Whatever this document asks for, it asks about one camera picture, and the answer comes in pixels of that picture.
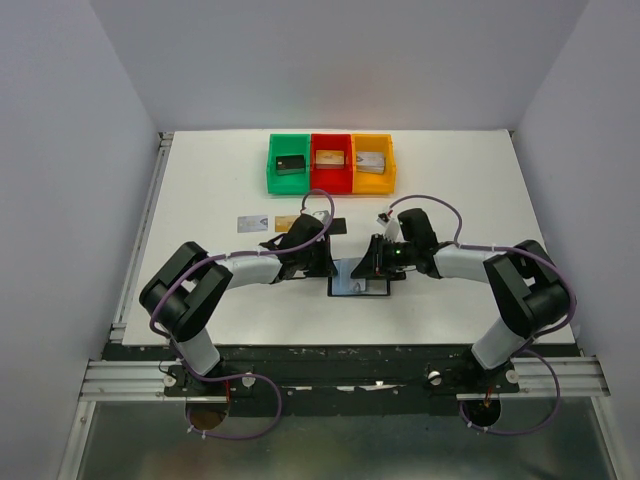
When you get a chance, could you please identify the gold card in red bin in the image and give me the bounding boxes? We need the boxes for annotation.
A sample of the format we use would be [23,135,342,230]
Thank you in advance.
[314,150,345,169]

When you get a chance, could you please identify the red plastic bin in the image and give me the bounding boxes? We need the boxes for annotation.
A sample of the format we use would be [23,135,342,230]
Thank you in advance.
[310,133,353,195]

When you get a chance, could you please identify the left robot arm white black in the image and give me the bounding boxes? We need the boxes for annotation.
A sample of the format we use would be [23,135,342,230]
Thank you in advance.
[139,211,336,375]

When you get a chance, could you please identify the black card in green bin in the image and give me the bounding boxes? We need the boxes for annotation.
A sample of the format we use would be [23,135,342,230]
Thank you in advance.
[275,154,307,176]

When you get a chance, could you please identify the green plastic bin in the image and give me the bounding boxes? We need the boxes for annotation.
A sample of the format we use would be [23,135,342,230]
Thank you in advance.
[266,133,311,195]

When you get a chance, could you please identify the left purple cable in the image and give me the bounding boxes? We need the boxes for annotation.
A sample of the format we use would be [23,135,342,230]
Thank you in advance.
[150,189,335,441]

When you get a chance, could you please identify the gold credit card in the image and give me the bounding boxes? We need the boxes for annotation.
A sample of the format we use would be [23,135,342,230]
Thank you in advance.
[274,215,298,233]

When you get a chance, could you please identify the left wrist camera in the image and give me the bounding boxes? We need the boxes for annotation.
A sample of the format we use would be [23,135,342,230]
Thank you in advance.
[311,210,331,224]

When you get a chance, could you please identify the silver cards in yellow bin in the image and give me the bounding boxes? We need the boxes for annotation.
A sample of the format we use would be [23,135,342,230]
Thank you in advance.
[356,151,386,174]

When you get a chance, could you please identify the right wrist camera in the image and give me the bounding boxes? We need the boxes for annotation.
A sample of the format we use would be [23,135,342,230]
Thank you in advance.
[377,212,401,242]

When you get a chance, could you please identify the yellow plastic bin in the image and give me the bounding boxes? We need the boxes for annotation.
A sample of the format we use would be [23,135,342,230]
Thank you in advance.
[352,133,396,195]

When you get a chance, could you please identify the aluminium rail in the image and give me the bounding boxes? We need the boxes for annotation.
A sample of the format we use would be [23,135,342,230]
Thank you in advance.
[107,132,175,344]
[80,357,610,403]

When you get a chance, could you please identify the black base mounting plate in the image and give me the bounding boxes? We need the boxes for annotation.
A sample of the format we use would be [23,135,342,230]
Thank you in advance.
[99,344,583,419]

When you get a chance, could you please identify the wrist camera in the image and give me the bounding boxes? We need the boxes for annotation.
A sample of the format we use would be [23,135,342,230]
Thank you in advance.
[377,212,401,242]
[311,210,331,224]

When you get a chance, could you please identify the aluminium rail left side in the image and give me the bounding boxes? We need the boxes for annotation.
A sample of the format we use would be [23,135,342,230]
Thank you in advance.
[107,132,175,344]

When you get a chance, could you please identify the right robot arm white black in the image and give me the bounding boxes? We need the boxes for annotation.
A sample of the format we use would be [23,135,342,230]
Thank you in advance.
[351,208,576,372]

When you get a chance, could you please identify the silver credit card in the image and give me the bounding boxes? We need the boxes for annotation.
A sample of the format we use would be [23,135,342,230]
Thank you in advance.
[328,258,367,297]
[237,215,269,233]

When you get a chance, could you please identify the black VIP credit card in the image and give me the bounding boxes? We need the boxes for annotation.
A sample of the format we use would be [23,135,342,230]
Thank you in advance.
[327,218,347,235]

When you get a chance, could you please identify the aluminium rail front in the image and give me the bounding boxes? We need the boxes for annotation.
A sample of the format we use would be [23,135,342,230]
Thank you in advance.
[80,357,610,403]

